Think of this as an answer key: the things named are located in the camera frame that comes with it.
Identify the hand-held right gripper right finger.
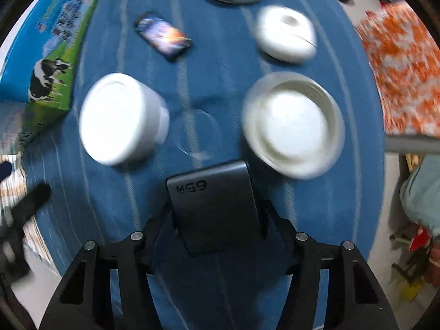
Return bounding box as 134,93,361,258
256,199,401,330

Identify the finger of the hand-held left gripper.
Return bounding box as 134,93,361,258
7,183,53,231

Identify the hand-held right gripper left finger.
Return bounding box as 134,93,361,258
38,202,179,330

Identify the grey power adapter block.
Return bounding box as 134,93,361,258
165,160,267,258

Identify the blue striped tablecloth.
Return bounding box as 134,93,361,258
21,0,386,330

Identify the blue green cow carton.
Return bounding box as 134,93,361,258
0,0,102,155

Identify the small white ceramic dish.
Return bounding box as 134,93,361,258
254,5,318,64

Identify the colourful small packet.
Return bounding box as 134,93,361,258
134,11,193,62

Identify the orange white patterned cloth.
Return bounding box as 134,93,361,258
354,2,440,136

